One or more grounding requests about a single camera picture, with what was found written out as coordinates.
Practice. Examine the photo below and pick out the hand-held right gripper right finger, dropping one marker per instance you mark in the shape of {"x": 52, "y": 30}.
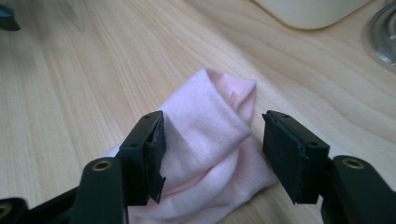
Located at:
{"x": 292, "y": 155}

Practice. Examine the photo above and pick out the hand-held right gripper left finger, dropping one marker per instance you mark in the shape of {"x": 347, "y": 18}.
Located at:
{"x": 140, "y": 165}

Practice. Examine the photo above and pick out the pink sock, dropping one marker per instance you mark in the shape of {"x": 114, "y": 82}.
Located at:
{"x": 202, "y": 124}

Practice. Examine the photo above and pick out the white divided storage box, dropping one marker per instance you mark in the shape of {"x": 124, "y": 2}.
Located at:
{"x": 311, "y": 12}

